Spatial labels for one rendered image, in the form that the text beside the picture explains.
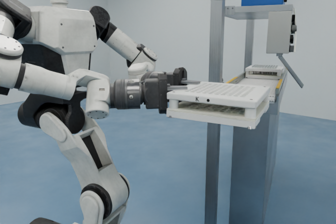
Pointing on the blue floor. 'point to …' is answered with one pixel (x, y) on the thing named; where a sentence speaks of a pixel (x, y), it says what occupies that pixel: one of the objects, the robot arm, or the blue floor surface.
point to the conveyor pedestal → (252, 170)
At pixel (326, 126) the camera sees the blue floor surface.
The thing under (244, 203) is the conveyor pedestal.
